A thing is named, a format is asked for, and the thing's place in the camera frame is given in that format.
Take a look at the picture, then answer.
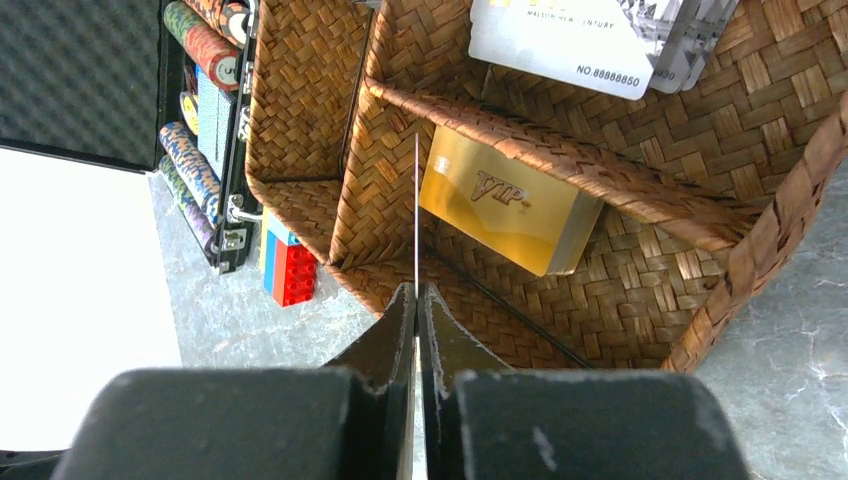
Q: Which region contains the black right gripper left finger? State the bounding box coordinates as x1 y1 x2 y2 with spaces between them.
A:
53 283 416 479

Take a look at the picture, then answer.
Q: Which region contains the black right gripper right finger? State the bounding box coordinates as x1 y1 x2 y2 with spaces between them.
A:
417 284 748 479

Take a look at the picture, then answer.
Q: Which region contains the gold VIP card stack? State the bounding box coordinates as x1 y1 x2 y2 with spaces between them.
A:
419 127 604 277

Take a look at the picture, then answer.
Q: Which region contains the blue playing card deck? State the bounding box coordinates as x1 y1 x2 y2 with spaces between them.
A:
195 67 235 179

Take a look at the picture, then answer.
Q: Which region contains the white card stack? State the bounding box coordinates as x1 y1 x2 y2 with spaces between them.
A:
468 0 737 100

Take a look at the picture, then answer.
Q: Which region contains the colourful toy brick block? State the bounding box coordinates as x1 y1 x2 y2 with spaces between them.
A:
259 209 317 307

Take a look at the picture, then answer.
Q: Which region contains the green purple chip stack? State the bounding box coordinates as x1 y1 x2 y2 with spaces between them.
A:
158 155 215 261

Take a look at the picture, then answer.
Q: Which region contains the orange blue chip stack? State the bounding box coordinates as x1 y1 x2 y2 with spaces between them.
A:
158 121 221 226

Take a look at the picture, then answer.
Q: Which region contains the woven wicker basket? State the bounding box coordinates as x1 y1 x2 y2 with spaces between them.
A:
243 0 848 374

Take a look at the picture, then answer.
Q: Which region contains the yellow dealer chip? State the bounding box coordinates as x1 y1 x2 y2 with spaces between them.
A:
180 91 199 135

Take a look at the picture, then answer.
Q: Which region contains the black poker chip case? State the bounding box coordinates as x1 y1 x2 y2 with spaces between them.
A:
0 0 263 276

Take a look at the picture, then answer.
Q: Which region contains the green pink chip stack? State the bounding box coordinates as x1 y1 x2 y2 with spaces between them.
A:
163 1 239 91

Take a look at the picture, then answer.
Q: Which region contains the brown orange chip stack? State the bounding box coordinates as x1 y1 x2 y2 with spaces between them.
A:
185 0 251 48

